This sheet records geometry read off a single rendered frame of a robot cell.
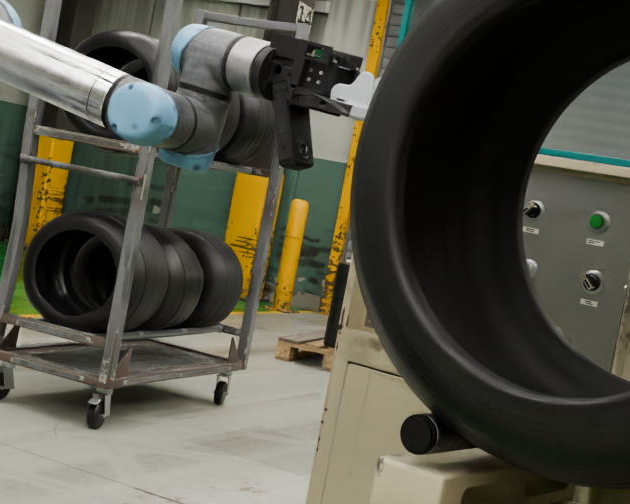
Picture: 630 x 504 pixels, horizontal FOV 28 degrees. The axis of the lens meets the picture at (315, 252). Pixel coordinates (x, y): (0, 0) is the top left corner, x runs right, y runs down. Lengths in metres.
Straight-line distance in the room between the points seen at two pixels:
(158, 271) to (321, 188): 6.44
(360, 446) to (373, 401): 0.09
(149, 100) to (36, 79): 0.18
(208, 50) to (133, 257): 3.46
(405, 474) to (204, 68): 0.61
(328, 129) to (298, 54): 10.08
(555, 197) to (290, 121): 0.70
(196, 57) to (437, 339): 0.57
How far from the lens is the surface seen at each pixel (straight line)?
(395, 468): 1.41
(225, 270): 5.95
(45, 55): 1.66
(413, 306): 1.34
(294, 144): 1.60
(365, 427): 2.28
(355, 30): 11.71
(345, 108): 1.54
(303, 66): 1.58
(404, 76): 1.39
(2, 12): 1.90
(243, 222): 11.40
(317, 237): 11.62
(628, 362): 1.68
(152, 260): 5.27
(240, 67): 1.64
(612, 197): 2.13
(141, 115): 1.55
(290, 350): 8.11
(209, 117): 1.68
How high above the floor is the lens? 1.15
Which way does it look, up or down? 3 degrees down
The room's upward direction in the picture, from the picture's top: 11 degrees clockwise
